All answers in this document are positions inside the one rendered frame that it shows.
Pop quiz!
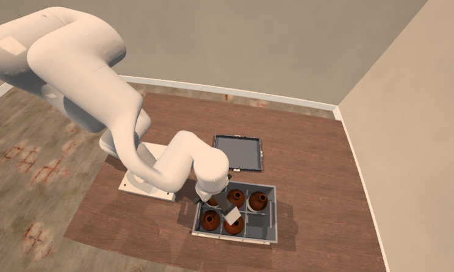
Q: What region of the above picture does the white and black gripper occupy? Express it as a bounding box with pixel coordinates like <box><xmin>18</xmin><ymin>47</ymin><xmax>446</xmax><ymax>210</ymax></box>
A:
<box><xmin>193</xmin><ymin>174</ymin><xmax>232</xmax><ymax>204</ymax></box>

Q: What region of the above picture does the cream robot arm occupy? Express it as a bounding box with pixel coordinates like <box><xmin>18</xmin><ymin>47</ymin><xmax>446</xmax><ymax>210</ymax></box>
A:
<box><xmin>0</xmin><ymin>7</ymin><xmax>241</xmax><ymax>226</ymax></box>

